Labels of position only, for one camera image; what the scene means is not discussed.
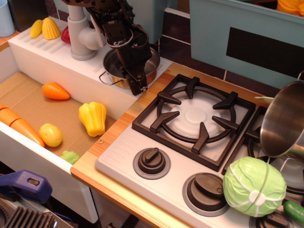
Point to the red toy pepper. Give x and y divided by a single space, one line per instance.
65 37

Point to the light blue cup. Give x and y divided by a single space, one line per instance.
6 22

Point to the black stove knob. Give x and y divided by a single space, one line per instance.
276 219
203 193
152 163

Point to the small orange toy carrot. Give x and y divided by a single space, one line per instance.
54 91

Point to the light green toy vegetable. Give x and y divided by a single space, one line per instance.
70 157

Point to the black left burner grate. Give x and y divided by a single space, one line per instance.
196 120

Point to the green toy cabbage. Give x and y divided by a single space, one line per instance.
254 187

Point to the green toy cucumber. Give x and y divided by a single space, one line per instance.
294 211

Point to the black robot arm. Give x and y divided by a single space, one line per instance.
114 18

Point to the white toy sink unit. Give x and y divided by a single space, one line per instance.
26 64

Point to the left black stove knob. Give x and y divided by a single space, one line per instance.
152 163

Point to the black metal device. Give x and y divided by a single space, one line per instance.
26 215

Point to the yellow toy in cabinet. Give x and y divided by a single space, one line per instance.
294 7

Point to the small yellow toy vegetable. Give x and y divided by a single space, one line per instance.
36 28

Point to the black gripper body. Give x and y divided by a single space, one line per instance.
131 44

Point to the yellow toy potato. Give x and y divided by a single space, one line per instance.
51 135

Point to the yellow toy bell pepper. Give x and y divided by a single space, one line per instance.
93 117

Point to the grey toy faucet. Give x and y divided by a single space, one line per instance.
85 41

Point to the blue clamp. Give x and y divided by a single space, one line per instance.
25 184

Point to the yellow toy corn cob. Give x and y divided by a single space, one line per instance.
50 29

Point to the grey toy stove top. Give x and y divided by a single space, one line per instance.
117 162

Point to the teal cabinet with black window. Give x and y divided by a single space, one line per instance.
259 43

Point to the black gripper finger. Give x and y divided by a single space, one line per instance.
137 81

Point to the large orange toy carrot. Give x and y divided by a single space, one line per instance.
16 122

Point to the middle black stove knob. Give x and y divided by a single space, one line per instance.
203 193

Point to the right black stove knob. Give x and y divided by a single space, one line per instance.
276 219

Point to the black right burner grate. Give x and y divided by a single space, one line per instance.
249 145

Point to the black burner grate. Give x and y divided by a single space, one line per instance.
196 120
249 145

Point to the large steel pot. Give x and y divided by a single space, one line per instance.
282 129

